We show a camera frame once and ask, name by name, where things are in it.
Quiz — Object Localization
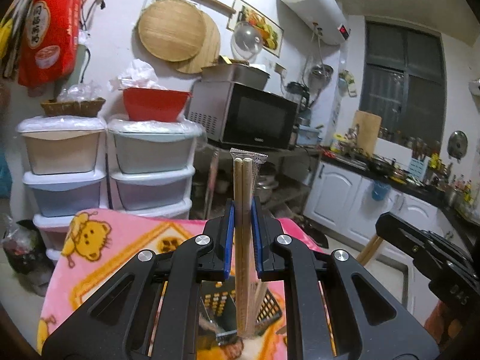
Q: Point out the white kitchen cabinets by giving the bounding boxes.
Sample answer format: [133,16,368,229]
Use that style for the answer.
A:
[304,158,468,251]

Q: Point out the person's right hand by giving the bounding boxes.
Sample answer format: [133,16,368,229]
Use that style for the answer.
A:
[424,301,463,345]

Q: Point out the green plastic utensil basket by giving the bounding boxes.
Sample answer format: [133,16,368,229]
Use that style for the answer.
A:
[198,280,284,344]

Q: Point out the pink cartoon blanket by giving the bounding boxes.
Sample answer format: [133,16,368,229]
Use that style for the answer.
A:
[41,205,336,359]

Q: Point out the metal shelf rack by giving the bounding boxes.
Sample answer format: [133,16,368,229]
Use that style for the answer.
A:
[195,145,320,219]

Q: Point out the stainless steel pots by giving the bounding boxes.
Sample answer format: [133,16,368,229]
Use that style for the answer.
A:
[255,175,279,203]

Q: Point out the right drawer storage tower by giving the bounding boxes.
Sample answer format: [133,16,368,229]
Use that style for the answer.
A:
[106,115,206,219]

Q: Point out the drawer storage tower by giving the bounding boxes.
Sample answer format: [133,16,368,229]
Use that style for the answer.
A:
[106,115,206,219]
[17,115,110,267]

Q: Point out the left drawer storage tower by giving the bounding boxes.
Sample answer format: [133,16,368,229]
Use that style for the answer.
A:
[17,115,110,267]

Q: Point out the wooden cutting board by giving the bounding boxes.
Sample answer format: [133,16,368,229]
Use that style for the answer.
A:
[352,111,382,156]

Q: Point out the dark window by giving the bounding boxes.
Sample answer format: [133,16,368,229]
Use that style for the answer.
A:
[360,21,447,151]

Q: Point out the red plastic basin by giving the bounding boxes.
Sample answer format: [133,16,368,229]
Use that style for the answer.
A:
[123,88,191,123]

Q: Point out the wicker basket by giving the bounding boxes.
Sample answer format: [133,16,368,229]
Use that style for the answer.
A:
[41,97,106,118]

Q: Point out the black microwave oven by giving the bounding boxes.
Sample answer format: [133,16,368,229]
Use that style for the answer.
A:
[185,80,298,150]

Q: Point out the glass pot lid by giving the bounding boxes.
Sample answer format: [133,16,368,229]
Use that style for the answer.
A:
[231,21,263,61]

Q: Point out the food picture right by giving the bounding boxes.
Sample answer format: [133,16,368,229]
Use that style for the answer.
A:
[227,0,284,58]

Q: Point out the round bamboo tray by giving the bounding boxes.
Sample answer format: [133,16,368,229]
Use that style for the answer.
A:
[137,0,206,62]

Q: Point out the red hanging bag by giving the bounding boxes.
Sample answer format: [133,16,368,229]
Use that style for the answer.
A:
[18,0,80,88]

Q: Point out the white water heater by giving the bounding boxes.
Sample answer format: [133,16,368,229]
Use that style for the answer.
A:
[280,0,350,46]

